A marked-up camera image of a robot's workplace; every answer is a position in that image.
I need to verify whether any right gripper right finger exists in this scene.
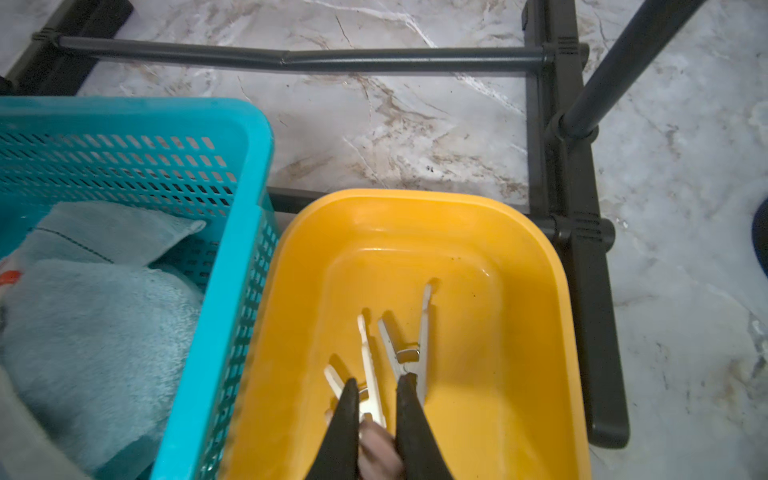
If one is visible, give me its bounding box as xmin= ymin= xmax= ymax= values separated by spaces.
xmin=395 ymin=374 xmax=453 ymax=480

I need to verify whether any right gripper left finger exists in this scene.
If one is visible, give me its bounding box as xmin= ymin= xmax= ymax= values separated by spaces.
xmin=305 ymin=378 xmax=360 ymax=480

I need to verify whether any white clothespin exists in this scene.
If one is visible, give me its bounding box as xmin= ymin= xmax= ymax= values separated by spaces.
xmin=323 ymin=313 xmax=388 ymax=430

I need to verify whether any light blue towel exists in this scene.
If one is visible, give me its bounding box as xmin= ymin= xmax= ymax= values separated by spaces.
xmin=1 ymin=260 xmax=203 ymax=479

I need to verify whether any orange patterned towel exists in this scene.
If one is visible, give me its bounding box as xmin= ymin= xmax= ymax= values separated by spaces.
xmin=0 ymin=270 xmax=22 ymax=288

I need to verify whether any grey clothespin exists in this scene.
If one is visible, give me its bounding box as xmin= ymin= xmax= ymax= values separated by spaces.
xmin=377 ymin=283 xmax=433 ymax=406

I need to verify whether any yellow plastic bin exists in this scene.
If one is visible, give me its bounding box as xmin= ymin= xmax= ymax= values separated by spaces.
xmin=219 ymin=190 xmax=591 ymax=479

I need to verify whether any teal plastic basket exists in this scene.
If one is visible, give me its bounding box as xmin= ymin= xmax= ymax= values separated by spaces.
xmin=1 ymin=97 xmax=278 ymax=479

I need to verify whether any black microphone stand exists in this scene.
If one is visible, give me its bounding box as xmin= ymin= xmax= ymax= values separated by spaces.
xmin=751 ymin=199 xmax=768 ymax=276

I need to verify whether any black clothes rack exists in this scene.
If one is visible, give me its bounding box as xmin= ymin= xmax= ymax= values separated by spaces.
xmin=1 ymin=1 xmax=700 ymax=449

